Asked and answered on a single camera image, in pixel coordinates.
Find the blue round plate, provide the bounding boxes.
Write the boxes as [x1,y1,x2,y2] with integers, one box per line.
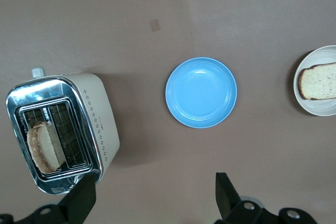
[164,56,238,129]

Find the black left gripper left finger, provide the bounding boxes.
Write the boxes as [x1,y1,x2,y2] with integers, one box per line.
[0,174,97,224]

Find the small brown tape patch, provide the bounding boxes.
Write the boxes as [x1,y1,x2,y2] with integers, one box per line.
[149,18,161,32]

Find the beige round plate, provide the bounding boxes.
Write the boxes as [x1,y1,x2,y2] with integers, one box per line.
[293,45,336,116]

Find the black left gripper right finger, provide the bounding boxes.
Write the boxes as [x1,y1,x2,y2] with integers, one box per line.
[214,173,320,224]

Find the beige chrome two-slot toaster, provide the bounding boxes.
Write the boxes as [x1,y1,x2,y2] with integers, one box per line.
[5,66,121,196]

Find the toasted bread slice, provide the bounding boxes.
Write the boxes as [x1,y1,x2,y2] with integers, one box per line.
[26,121,66,175]
[297,62,336,101]

